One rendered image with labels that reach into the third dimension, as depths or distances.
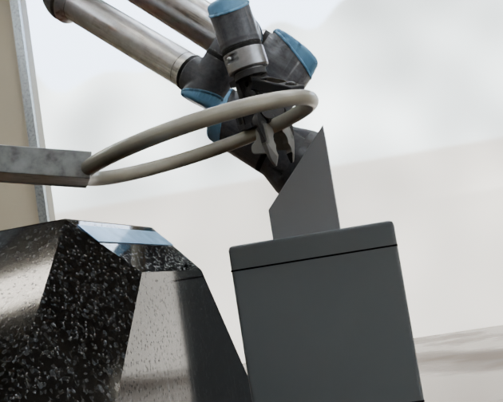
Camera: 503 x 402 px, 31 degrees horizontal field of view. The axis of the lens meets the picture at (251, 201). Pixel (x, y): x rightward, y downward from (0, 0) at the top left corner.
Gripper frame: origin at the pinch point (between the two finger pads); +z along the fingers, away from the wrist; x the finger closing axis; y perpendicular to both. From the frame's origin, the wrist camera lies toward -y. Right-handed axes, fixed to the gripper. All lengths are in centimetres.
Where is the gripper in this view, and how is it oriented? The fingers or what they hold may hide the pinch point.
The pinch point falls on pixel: (284, 157)
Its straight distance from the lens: 194.1
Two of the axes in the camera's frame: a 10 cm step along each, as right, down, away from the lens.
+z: 3.0, 9.5, -0.7
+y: -6.6, 2.6, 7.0
